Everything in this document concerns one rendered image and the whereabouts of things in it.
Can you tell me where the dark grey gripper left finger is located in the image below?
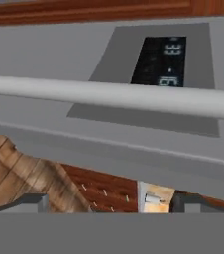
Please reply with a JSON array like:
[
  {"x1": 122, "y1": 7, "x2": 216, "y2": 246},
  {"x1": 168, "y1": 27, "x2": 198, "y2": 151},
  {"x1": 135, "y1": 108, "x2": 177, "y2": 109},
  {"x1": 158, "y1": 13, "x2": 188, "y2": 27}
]
[{"x1": 0, "y1": 192, "x2": 50, "y2": 213}]

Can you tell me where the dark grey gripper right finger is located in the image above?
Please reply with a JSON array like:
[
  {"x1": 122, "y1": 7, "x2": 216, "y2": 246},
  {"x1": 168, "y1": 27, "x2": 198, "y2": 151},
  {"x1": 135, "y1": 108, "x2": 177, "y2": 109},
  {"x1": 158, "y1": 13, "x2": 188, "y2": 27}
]
[{"x1": 169, "y1": 191, "x2": 224, "y2": 213}]

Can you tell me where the grey fridge door with display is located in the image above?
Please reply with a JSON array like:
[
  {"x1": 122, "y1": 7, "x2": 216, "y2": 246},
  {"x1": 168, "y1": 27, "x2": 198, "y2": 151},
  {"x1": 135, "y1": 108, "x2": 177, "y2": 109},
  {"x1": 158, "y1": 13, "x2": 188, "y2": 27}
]
[{"x1": 0, "y1": 15, "x2": 224, "y2": 204}]

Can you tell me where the pale grey and tan appliance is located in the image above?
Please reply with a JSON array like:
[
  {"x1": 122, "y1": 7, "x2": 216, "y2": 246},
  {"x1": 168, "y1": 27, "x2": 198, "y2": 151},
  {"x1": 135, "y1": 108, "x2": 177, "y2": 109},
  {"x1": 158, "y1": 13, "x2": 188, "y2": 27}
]
[{"x1": 136, "y1": 180, "x2": 176, "y2": 213}]

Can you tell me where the red-brown wooden cupboard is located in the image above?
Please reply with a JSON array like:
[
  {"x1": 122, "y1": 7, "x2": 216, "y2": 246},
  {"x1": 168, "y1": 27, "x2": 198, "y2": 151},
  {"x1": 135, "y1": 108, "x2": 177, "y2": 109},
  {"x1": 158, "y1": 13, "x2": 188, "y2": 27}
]
[{"x1": 0, "y1": 0, "x2": 224, "y2": 28}]

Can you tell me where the red-brown cupboard run with handles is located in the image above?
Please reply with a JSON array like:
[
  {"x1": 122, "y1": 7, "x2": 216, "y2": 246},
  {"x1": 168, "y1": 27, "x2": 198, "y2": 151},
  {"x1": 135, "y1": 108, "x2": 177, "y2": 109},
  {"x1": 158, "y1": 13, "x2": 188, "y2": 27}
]
[{"x1": 60, "y1": 163, "x2": 224, "y2": 213}]

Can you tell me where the pale grey fridge door handle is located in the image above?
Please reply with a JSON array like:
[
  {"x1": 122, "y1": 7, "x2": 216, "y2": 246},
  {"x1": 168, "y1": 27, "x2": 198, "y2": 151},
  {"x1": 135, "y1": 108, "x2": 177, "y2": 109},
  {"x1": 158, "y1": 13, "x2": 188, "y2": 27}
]
[{"x1": 0, "y1": 74, "x2": 224, "y2": 121}]

